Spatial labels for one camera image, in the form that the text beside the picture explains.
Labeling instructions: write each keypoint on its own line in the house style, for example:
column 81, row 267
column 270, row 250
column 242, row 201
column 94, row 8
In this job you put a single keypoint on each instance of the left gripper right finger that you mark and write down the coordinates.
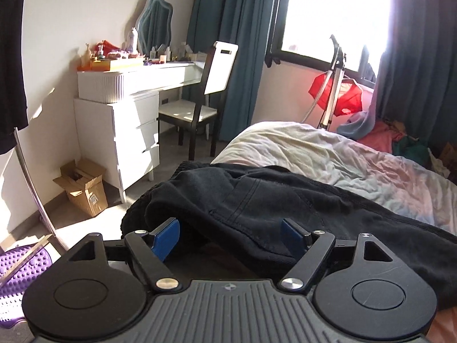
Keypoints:
column 310, row 249

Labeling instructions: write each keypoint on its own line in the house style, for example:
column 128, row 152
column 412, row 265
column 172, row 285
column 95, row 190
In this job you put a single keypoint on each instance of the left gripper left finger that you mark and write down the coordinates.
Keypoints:
column 149, row 250

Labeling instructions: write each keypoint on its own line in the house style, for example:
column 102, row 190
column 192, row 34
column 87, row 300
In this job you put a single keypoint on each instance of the black pants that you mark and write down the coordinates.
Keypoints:
column 241, row 208

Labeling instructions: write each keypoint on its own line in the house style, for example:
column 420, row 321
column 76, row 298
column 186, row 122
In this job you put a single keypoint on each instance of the pile of colourful clothes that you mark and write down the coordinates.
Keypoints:
column 391, row 137

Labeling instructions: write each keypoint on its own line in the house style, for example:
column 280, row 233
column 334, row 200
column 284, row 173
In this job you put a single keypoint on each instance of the pastel bed duvet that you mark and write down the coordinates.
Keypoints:
column 403, row 189

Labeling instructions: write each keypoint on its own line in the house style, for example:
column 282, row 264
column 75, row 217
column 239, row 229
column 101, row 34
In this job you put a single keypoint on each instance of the open cardboard box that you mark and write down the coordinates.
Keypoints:
column 83, row 183

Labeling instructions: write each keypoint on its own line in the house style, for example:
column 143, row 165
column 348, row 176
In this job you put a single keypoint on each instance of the white dresser desk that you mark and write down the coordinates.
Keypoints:
column 117, row 113

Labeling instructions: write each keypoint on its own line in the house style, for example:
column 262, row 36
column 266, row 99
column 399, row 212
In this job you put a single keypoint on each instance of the black white chair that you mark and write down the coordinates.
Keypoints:
column 209, row 104

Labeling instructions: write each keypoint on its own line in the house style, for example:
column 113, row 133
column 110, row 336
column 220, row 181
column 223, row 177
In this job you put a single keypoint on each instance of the purple massage mat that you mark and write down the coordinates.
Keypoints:
column 12, row 292

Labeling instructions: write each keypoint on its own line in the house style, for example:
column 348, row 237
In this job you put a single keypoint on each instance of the red garment on hanger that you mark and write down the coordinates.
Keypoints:
column 349, row 97

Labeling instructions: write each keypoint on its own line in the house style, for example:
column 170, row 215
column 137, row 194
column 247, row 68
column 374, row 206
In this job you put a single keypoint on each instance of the teal curtain right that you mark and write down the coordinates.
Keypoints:
column 417, row 79

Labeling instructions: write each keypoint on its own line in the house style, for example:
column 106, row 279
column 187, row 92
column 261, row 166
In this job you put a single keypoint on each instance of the teal curtain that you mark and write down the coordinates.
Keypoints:
column 417, row 79
column 245, row 23

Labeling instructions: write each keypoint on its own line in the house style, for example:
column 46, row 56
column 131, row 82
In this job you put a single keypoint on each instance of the cosmetics clutter on desk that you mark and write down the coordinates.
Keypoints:
column 104, row 56

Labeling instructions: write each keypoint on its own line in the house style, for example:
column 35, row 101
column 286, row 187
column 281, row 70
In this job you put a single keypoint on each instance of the wavy mirror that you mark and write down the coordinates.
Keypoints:
column 154, row 25

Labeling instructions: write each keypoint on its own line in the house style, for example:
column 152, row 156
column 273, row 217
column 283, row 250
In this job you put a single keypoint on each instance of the teal curtain left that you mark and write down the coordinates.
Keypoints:
column 245, row 23

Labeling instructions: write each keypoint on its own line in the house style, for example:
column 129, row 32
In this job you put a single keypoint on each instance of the black hanging garment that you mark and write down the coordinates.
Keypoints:
column 13, row 106

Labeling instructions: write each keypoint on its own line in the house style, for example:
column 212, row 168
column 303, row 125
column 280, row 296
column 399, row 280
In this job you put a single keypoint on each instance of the window frame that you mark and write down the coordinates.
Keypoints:
column 305, row 32

